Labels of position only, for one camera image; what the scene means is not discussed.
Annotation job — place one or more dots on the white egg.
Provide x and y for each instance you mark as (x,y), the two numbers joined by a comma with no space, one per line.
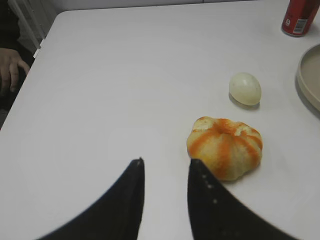
(245,89)

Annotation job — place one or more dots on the orange striped pumpkin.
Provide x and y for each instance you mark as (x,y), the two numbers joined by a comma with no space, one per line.
(229,149)

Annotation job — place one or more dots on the beige round plate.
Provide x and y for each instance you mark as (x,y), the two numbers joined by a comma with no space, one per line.
(308,76)

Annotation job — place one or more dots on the red soda can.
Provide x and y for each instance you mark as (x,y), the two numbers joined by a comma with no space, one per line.
(299,17)

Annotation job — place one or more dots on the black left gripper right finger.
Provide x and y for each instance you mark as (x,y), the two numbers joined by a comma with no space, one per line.
(215,214)

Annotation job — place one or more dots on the person's hand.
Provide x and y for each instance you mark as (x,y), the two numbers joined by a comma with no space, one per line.
(10,62)

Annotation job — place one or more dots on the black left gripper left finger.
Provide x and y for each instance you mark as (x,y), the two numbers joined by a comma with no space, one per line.
(116,215)

